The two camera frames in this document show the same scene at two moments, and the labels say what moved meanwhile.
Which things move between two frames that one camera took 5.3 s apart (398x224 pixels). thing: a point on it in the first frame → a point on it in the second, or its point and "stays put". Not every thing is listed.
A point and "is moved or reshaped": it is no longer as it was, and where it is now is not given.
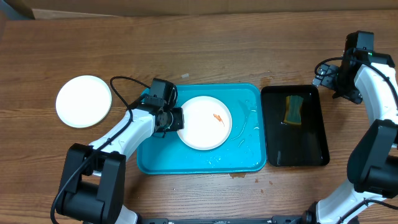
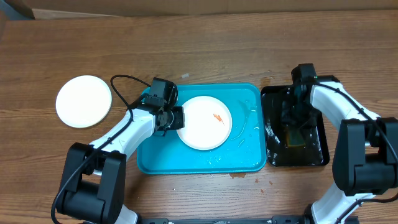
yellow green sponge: [292, 109] is moved or reshaped
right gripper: [327, 81] → [290, 121]
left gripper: [179, 123] stays put
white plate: [83, 101] stays put
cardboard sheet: [46, 9] stays put
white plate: [208, 123] stays put
